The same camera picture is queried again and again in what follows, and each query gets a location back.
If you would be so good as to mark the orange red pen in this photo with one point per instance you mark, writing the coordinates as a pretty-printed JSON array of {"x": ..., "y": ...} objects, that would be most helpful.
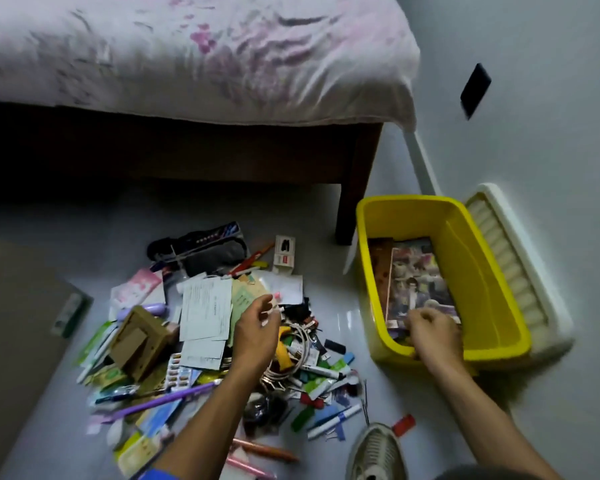
[{"x": 250, "y": 260}]

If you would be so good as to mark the white blue marker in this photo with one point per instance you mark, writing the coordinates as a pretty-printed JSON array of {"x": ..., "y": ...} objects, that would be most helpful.
[{"x": 335, "y": 421}]

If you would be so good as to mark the blue card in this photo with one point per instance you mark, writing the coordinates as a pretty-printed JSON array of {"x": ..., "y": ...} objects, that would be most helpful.
[{"x": 160, "y": 417}]

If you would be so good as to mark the brown cardboard photo frame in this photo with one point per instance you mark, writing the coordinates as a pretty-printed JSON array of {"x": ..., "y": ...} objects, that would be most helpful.
[{"x": 140, "y": 339}]

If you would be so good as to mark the red rectangular block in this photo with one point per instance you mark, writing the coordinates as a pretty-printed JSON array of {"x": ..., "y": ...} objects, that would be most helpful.
[{"x": 404, "y": 425}]

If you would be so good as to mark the white stapler box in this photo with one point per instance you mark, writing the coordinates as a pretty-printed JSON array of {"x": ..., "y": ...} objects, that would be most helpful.
[{"x": 284, "y": 254}]

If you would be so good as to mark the pink white bunny packet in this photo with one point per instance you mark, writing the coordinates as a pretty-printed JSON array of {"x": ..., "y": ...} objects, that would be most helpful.
[{"x": 137, "y": 289}]

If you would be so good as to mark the pile of coloured blocks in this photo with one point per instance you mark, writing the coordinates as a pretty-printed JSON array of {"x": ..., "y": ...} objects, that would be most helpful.
[{"x": 302, "y": 418}]

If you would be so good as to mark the black sleep mask packet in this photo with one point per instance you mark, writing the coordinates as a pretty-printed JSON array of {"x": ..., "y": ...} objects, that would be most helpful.
[
  {"x": 215, "y": 259},
  {"x": 162, "y": 248}
]

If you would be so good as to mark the black pen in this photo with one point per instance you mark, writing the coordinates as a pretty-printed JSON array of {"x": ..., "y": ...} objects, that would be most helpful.
[{"x": 115, "y": 394}]

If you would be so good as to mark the person's left hand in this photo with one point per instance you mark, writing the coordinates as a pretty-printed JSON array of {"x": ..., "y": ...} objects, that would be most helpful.
[{"x": 255, "y": 339}]

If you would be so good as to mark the green white small box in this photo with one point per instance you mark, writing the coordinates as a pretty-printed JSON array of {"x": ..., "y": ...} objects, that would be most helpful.
[{"x": 70, "y": 314}]

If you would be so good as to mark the orange pill blister pack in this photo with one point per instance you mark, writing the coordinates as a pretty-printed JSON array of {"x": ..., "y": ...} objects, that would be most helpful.
[{"x": 179, "y": 372}]

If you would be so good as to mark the small pink white tube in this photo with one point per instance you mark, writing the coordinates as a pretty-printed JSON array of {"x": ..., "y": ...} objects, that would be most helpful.
[{"x": 275, "y": 302}]

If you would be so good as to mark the green white sachet strip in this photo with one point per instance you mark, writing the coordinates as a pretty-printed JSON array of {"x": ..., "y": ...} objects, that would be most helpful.
[{"x": 94, "y": 344}]

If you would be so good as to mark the lilac capsule device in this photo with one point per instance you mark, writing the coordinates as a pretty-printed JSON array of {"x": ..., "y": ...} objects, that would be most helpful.
[{"x": 147, "y": 310}]

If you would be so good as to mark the yellow card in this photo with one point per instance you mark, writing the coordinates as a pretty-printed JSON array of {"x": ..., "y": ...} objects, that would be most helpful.
[{"x": 137, "y": 454}]

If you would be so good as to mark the purple toothbrush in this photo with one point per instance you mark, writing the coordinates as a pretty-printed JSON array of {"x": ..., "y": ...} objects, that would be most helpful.
[{"x": 155, "y": 402}]

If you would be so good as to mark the clear bag of dark clips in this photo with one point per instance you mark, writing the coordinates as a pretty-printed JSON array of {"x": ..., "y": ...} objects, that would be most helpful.
[{"x": 265, "y": 414}]

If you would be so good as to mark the black cloth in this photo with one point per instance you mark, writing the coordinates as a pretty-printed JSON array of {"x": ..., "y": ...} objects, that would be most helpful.
[{"x": 296, "y": 312}]

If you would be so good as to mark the white skirting board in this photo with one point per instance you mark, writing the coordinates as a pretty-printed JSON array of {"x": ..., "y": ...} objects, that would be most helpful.
[{"x": 422, "y": 162}]

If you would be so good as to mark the white bin lid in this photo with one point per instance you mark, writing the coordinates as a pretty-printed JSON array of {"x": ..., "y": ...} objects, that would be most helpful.
[{"x": 520, "y": 274}]

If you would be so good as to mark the pink pen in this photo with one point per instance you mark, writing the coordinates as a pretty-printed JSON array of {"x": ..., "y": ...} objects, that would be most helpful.
[{"x": 247, "y": 467}]

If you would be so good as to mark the yellow plastic bin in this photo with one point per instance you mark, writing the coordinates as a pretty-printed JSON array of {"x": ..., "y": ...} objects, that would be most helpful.
[{"x": 480, "y": 294}]

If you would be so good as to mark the blue wristband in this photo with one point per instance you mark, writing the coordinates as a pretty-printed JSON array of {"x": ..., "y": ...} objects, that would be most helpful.
[{"x": 160, "y": 475}]

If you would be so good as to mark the white black marker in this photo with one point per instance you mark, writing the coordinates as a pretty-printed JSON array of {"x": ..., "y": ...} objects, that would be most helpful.
[{"x": 320, "y": 370}]

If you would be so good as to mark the green yellow tea sachet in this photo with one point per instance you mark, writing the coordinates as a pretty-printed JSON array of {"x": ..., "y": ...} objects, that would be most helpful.
[{"x": 107, "y": 377}]

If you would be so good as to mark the person's dark trousers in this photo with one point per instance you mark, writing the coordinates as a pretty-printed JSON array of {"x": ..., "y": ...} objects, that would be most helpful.
[{"x": 480, "y": 474}]

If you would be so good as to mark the person's right hand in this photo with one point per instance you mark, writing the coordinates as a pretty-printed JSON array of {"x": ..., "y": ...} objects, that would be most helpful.
[{"x": 437, "y": 339}]

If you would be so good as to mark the person's right forearm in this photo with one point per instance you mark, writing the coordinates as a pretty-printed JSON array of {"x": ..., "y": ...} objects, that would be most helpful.
[{"x": 485, "y": 424}]

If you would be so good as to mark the person's left forearm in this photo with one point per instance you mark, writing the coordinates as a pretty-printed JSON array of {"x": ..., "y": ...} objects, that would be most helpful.
[{"x": 205, "y": 429}]

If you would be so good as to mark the colourful magazine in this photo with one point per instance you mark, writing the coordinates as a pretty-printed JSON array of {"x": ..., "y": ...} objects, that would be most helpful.
[{"x": 420, "y": 279}]

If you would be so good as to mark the beige green printed envelopes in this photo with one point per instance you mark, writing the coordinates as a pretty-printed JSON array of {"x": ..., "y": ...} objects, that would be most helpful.
[{"x": 242, "y": 299}]

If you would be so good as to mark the white green pen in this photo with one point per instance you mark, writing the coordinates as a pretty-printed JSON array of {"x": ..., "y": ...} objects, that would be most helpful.
[{"x": 100, "y": 352}]

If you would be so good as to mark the white printed paper sheet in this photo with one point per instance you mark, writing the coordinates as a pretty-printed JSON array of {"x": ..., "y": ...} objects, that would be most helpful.
[{"x": 205, "y": 307}]

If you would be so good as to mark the brown patterned booklet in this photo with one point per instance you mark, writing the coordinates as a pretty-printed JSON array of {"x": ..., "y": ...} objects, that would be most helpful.
[{"x": 378, "y": 274}]

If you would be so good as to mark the black wall socket plate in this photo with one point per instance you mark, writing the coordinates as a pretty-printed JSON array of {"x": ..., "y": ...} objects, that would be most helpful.
[{"x": 475, "y": 89}]

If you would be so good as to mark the person's right shoe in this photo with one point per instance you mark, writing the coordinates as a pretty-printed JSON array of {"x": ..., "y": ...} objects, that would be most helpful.
[{"x": 375, "y": 457}]

